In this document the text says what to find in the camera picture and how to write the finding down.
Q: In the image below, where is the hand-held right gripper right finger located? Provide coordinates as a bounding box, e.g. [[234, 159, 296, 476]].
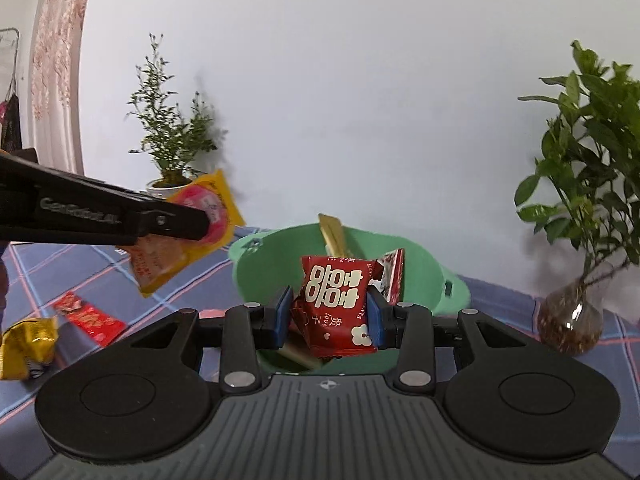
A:
[[367, 285, 537, 395]]

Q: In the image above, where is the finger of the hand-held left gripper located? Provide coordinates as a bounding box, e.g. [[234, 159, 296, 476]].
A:
[[125, 197, 212, 247]]

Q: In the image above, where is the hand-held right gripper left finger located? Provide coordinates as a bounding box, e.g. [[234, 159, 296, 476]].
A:
[[131, 286, 294, 395]]

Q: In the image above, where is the red snack packet white print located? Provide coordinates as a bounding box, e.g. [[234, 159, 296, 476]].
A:
[[290, 255, 384, 359]]

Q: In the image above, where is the yellow and pink snack packet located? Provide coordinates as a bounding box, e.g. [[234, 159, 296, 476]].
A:
[[115, 170, 247, 299]]

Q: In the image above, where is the green plastic bowl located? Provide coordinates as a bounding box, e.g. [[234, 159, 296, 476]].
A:
[[231, 225, 474, 374]]

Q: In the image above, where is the beige snack packet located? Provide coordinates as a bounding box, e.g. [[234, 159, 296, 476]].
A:
[[277, 337, 324, 372]]

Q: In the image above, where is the red and white snack packet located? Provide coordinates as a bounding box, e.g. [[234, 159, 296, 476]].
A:
[[374, 248, 407, 307]]

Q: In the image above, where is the potted plant in white pot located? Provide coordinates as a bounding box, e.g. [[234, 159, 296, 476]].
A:
[[125, 32, 222, 202]]

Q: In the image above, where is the long gold snack packet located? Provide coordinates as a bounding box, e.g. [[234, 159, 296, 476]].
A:
[[318, 213, 352, 259]]

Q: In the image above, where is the dark hanging garment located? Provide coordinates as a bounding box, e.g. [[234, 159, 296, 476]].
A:
[[0, 94, 22, 152]]

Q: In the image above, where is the flat red snack packet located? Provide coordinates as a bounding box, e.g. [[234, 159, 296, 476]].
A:
[[52, 292, 127, 347]]

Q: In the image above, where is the blue plaid tablecloth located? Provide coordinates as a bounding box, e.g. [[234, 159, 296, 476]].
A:
[[0, 225, 640, 466]]

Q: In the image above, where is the pink floral curtain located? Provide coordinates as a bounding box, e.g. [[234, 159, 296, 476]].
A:
[[27, 0, 99, 176]]

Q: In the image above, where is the crumpled gold snack packet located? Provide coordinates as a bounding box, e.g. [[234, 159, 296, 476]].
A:
[[0, 317, 59, 382]]

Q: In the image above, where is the metal clothes rack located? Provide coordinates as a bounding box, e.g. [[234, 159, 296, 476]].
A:
[[0, 27, 22, 111]]

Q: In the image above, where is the leafy plant in glass vase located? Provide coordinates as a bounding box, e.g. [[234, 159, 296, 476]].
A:
[[515, 40, 640, 357]]

